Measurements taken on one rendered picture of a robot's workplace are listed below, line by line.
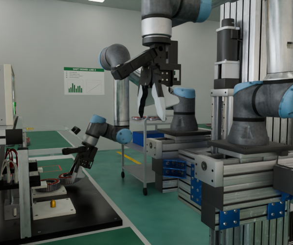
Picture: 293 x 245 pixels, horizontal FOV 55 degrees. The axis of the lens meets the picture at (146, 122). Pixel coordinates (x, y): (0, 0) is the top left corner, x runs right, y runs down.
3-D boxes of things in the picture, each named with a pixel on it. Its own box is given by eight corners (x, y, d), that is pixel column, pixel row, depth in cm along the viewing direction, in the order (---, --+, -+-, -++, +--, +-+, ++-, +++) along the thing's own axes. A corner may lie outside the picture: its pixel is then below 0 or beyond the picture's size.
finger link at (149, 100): (156, 117, 80) (165, 90, 74) (137, 118, 78) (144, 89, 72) (153, 111, 82) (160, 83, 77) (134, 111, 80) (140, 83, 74)
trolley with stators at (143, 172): (155, 173, 461) (155, 111, 453) (189, 191, 369) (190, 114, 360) (120, 177, 437) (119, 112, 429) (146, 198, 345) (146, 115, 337)
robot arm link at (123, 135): (137, 41, 133) (137, 144, 137) (127, 44, 143) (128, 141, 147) (113, 38, 128) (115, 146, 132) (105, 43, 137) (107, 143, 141)
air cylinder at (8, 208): (20, 210, 110) (19, 197, 110) (19, 218, 103) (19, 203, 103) (5, 213, 108) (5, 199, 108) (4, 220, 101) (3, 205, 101)
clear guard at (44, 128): (74, 135, 155) (74, 124, 154) (82, 141, 133) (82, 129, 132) (8, 138, 142) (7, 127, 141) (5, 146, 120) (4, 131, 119)
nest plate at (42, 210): (69, 200, 121) (69, 197, 121) (75, 213, 108) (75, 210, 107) (31, 205, 115) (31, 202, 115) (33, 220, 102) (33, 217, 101)
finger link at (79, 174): (82, 184, 137) (87, 167, 142) (71, 181, 135) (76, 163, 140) (81, 186, 139) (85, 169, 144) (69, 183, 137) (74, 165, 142)
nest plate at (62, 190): (62, 184, 143) (62, 182, 143) (66, 194, 130) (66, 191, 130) (30, 188, 137) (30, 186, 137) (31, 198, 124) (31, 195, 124)
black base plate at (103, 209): (86, 179, 161) (86, 175, 160) (122, 225, 102) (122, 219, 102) (-8, 190, 142) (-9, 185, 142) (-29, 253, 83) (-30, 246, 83)
